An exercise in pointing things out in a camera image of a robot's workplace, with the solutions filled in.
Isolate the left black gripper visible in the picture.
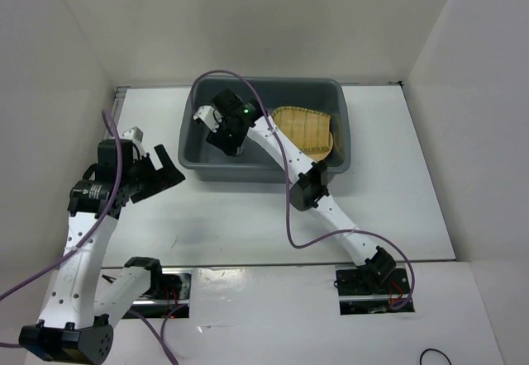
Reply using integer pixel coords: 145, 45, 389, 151
122, 144, 184, 202

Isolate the woven bamboo tray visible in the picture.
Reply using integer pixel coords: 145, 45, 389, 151
272, 107, 334, 155

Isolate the tan plate with bear print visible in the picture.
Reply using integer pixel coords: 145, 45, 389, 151
306, 134, 334, 162

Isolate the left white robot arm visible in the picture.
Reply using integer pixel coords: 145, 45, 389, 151
18, 139, 185, 364

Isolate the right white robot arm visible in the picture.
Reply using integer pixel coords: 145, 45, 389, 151
193, 89, 396, 293

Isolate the grey plastic bin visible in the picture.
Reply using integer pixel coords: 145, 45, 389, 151
178, 75, 351, 183

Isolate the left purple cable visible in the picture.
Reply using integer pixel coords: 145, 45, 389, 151
0, 108, 185, 364

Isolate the purple cable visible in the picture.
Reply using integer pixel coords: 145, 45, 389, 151
188, 69, 416, 310
0, 108, 185, 364

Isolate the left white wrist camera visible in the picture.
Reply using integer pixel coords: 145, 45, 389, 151
120, 126, 145, 159

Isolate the aluminium frame rail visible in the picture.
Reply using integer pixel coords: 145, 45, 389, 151
111, 86, 129, 126

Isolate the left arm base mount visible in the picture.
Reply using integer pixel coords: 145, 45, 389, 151
131, 268, 192, 320

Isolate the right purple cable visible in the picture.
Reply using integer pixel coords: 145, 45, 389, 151
188, 69, 416, 310

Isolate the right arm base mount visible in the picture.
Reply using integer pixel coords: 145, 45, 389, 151
333, 267, 415, 315

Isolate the black cable loop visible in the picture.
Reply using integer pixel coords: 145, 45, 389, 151
420, 348, 452, 365

